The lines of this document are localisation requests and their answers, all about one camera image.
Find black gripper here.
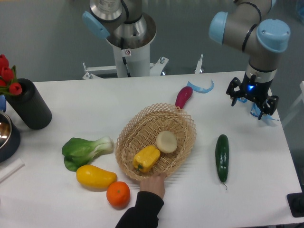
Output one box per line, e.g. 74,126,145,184
226,74,279,120

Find woven wicker basket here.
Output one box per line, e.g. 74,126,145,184
115,103,197,181

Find yellow bell pepper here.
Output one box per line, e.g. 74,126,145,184
133,145,161,173

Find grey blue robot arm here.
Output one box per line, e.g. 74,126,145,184
82,0,290,118

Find black sleeve forearm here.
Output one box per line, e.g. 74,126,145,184
115,191,164,228

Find person hand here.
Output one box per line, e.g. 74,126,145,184
140,173,167,199

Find blue crumpled ribbon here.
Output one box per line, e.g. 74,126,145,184
237,97,279,121

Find green cucumber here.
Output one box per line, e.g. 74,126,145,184
215,134,229,189

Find blue curved tape strip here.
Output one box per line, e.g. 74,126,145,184
187,80,214,94

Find purple eggplant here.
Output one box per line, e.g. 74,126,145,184
175,86,193,109

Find round white onion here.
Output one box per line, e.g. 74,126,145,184
156,131,178,153

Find black device table corner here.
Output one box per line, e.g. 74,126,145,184
287,192,304,218

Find orange tangerine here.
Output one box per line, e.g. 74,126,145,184
106,181,131,209

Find yellow mango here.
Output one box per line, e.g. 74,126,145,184
76,165,117,189

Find green bok choy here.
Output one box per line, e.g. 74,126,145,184
61,136,114,171

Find black cylindrical vase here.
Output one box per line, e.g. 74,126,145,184
5,78,52,130

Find white paper roll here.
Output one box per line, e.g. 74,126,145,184
0,158,25,182

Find red tulip flowers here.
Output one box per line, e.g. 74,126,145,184
0,54,22,96

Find metal bowl dark rim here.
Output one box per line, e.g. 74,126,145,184
0,112,20,162

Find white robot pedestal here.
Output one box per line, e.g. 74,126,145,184
111,43,150,78

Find white metal base frame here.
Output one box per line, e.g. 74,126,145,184
82,54,204,80

